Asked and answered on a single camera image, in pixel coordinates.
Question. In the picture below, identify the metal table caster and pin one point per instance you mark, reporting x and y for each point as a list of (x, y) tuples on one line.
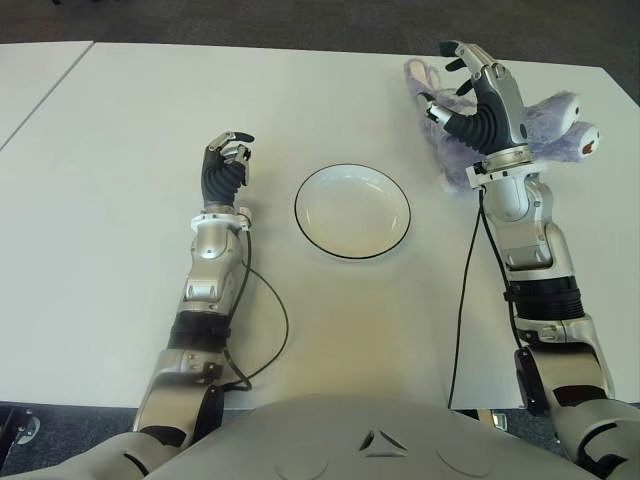
[(30, 427)]

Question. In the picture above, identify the right robot hand black silver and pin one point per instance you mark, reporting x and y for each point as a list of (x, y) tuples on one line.
[(500, 110)]

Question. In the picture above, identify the metal table bracket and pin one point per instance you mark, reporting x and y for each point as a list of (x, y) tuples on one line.
[(500, 420)]

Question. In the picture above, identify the purple plush bunny doll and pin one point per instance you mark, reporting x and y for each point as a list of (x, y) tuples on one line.
[(545, 125)]

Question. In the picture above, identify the white plate with black rim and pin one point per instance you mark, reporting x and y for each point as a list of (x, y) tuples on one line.
[(350, 215)]

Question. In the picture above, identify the left robot hand black silver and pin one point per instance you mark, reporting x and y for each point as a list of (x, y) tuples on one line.
[(220, 175)]

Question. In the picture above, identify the grey robot torso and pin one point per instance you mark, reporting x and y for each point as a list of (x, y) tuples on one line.
[(375, 440)]

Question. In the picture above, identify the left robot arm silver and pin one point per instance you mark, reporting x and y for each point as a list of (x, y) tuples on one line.
[(210, 260)]

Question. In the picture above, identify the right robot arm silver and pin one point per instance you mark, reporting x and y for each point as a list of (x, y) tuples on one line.
[(530, 235)]

